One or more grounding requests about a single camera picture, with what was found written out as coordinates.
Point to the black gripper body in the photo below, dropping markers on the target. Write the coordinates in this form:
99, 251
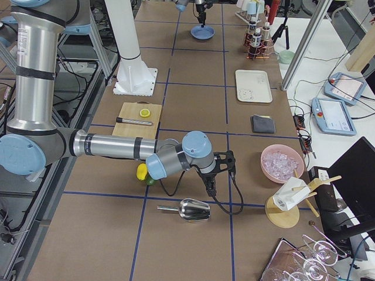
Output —
200, 8
207, 176

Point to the blue plastic plate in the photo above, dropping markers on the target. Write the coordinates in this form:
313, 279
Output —
202, 32

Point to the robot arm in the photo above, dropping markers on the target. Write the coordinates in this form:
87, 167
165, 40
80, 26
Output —
32, 141
182, 4

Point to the steel ice scoop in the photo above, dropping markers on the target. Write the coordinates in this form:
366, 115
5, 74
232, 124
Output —
190, 210

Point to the front left tea bottle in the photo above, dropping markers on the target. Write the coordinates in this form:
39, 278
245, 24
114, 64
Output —
251, 30

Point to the tea bottle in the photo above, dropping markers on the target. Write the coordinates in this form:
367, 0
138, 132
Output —
254, 49
251, 30
265, 31

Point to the pink bowl of ice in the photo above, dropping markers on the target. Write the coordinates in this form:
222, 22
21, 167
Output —
280, 162

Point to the grey folded cloth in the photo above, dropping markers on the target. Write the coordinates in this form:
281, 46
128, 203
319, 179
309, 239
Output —
262, 124

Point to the green lime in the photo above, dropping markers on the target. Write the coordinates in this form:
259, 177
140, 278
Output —
149, 180

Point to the front right tea bottle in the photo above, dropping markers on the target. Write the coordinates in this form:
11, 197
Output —
254, 49

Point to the rear tea bottle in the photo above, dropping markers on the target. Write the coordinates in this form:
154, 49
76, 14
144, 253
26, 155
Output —
265, 31

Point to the large yellow lemon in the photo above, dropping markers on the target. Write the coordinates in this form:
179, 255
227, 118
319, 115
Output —
141, 172

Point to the red thermos bottle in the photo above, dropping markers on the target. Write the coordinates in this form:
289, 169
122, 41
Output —
273, 11

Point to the wooden cup stand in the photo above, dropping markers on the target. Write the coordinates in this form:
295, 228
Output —
288, 219

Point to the white bear tray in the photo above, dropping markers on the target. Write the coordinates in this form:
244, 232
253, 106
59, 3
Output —
253, 86

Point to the green bowl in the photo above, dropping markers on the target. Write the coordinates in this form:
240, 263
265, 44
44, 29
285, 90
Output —
286, 56

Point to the lemon half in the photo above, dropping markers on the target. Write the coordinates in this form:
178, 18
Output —
145, 113

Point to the wooden cutting board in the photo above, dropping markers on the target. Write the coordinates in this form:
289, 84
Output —
138, 119

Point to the near teach pendant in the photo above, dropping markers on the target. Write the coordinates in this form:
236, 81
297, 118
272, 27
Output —
332, 117

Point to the teach pendant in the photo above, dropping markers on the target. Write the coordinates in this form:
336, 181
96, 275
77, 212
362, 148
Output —
344, 87
332, 117

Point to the wine glass tray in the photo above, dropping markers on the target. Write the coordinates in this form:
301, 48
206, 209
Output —
313, 260

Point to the black monitor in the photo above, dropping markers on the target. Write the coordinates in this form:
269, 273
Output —
356, 167

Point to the far teach pendant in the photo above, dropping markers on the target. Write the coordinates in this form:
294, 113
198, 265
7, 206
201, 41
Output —
344, 87

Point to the white wire cup rack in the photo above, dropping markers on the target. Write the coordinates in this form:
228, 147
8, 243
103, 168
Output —
249, 8

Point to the copper wire bottle rack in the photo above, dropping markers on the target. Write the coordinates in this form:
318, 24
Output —
266, 48

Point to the black camera tripod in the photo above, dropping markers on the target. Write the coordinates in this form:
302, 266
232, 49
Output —
283, 27

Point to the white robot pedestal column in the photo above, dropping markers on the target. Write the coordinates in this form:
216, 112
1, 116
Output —
123, 26

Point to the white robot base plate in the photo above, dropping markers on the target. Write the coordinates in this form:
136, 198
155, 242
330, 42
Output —
129, 83

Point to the steel handle knife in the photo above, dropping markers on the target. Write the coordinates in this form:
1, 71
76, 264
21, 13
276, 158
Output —
133, 121

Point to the aluminium frame post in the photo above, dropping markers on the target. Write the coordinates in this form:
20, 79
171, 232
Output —
307, 37

